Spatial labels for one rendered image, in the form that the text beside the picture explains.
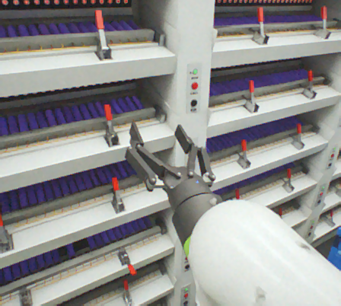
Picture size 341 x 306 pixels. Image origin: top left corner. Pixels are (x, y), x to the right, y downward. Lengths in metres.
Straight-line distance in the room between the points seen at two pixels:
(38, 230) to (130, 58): 0.45
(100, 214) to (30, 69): 0.39
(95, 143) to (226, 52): 0.38
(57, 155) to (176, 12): 0.40
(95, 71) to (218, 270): 0.44
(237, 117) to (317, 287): 0.62
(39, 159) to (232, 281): 0.48
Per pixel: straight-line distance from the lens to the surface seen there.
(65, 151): 0.66
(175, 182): 0.51
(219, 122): 0.80
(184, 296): 1.17
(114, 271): 0.90
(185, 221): 0.45
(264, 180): 1.20
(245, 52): 0.79
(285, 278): 0.27
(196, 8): 0.68
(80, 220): 0.77
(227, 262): 0.28
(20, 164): 0.65
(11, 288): 0.90
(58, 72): 0.58
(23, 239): 0.76
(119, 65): 0.61
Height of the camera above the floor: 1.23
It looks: 26 degrees down
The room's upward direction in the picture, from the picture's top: straight up
